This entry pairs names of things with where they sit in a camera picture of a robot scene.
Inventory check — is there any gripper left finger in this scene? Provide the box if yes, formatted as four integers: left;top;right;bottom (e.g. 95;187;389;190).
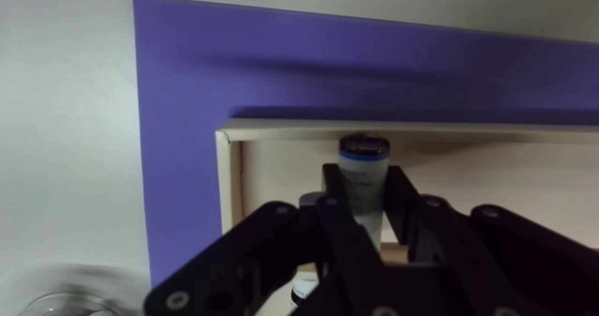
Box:
143;163;382;316

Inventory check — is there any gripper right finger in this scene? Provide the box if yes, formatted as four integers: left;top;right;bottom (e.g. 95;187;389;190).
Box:
383;166;599;316

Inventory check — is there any white bottle with black cap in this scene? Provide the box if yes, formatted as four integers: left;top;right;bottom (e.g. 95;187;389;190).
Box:
338;134;391;252

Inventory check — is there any beige tray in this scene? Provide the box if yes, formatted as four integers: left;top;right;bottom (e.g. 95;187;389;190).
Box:
215;118;599;316

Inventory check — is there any purple mat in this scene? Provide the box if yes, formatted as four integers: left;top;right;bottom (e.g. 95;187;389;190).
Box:
133;0;599;289

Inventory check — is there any clear round container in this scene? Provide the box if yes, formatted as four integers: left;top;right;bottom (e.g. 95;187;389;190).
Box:
18;290;141;316

